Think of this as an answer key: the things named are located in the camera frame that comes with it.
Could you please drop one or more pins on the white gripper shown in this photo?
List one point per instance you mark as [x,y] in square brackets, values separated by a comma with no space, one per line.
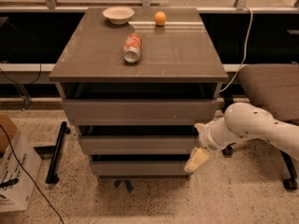
[206,137]

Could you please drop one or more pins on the grey drawer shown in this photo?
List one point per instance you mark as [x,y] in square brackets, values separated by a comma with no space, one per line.
[105,145]
[138,168]
[135,112]

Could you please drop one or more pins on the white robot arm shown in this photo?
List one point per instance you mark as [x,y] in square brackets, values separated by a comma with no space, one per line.
[242,122]

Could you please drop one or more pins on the grey drawer cabinet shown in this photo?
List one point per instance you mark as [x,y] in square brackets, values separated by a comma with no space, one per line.
[178,62]

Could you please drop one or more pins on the grey bottom drawer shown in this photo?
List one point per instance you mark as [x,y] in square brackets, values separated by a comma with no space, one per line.
[138,168]

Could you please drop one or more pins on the grey top drawer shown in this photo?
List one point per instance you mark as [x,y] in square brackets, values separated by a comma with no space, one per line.
[135,112]

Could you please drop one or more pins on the grey office chair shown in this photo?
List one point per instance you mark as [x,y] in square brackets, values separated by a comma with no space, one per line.
[274,88]

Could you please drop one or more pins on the orange soda can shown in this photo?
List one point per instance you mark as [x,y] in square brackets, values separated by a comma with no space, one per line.
[132,48]

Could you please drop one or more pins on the orange fruit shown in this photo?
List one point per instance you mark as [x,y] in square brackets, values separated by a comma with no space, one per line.
[160,18]

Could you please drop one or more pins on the white bowl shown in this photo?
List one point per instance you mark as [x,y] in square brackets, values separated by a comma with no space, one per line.
[118,15]

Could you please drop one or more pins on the black metal bar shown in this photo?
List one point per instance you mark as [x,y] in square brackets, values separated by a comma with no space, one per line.
[52,177]

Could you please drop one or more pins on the white cardboard box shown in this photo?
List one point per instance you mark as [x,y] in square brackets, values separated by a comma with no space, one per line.
[20,162]

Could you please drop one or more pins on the brown cardboard box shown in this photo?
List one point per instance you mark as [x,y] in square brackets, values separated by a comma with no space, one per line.
[8,130]

